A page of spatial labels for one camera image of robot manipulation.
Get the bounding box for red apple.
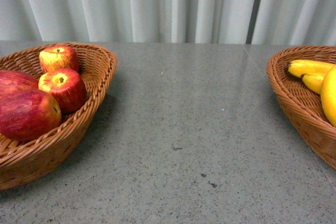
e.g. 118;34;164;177
1;89;61;142

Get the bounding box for curved yellow banana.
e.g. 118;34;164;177
301;73;324;94

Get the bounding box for large yellow banana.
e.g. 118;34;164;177
320;65;335;127

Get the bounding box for red-yellow apple, stem up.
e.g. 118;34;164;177
38;68;87;114

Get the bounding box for yellow-red apple at back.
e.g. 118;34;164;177
39;45;79;73

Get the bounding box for straight yellow banana in basket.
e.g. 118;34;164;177
286;59;334;78

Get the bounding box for brown wicker basket, right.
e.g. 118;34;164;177
266;46;335;168

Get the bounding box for brown wicker basket,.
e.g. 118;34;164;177
1;42;117;190
266;46;335;168

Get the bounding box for grey pleated curtain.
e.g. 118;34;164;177
1;0;335;45

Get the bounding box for red apple lying sideways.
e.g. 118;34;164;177
1;70;38;99

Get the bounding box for brown wicker basket, left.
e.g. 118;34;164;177
1;42;117;190

